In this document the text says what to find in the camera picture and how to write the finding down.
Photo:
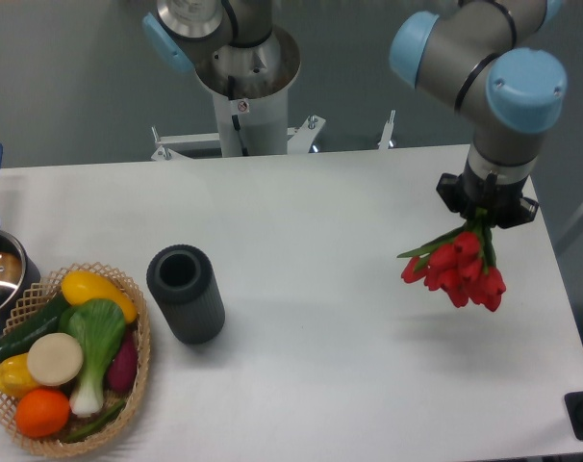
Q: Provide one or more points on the dark grey ribbed vase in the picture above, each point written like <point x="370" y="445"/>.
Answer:
<point x="182" y="281"/>

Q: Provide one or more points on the orange fruit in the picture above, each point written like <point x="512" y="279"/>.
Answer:
<point x="42" y="412"/>

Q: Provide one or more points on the white metal mounting frame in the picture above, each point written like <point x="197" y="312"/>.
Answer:
<point x="302" y="139"/>

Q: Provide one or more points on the green chili pepper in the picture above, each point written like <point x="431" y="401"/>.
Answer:
<point x="98" y="424"/>

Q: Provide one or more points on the woven wicker basket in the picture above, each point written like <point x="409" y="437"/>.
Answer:
<point x="58" y="445"/>

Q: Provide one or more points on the purple sweet potato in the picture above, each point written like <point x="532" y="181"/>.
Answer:
<point x="122" y="372"/>

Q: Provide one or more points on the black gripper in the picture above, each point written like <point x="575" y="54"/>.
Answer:
<point x="504" y="205"/>

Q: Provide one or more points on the beige round biscuit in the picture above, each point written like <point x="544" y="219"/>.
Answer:
<point x="55" y="359"/>

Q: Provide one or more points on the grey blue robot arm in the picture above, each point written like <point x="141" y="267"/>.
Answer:
<point x="474" y="62"/>

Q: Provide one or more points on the yellow squash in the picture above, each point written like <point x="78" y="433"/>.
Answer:
<point x="80" y="286"/>

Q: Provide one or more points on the red tulip bouquet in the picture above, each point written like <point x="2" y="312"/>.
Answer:
<point x="461" y="263"/>

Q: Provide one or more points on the yellow bell pepper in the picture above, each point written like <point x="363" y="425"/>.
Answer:
<point x="15" y="379"/>

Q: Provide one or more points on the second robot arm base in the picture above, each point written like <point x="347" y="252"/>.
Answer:
<point x="244" y="61"/>

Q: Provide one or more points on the green cucumber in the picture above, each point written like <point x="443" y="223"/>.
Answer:
<point x="45" y="321"/>

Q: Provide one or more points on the green bok choy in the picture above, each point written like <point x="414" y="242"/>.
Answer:
<point x="98" y="326"/>

